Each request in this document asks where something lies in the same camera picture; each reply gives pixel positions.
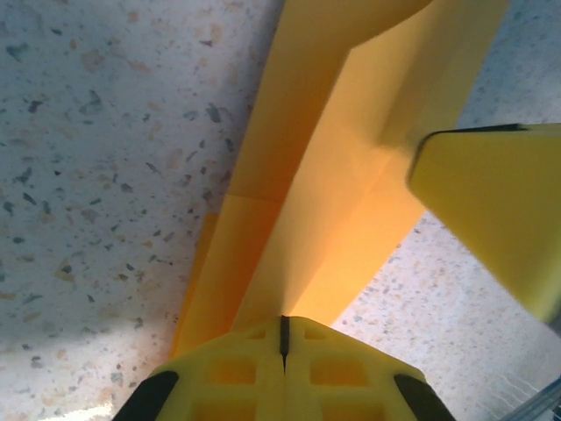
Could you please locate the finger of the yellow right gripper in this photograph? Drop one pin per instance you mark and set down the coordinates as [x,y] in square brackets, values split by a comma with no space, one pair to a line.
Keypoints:
[495,206]

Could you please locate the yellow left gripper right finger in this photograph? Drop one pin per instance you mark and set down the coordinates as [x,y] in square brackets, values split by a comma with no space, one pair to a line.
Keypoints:
[342,394]

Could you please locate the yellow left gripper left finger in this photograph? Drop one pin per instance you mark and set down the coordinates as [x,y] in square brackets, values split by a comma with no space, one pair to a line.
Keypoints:
[232,394]

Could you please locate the long aluminium base rail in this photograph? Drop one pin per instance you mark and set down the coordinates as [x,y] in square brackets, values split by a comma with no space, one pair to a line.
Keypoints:
[543,405]

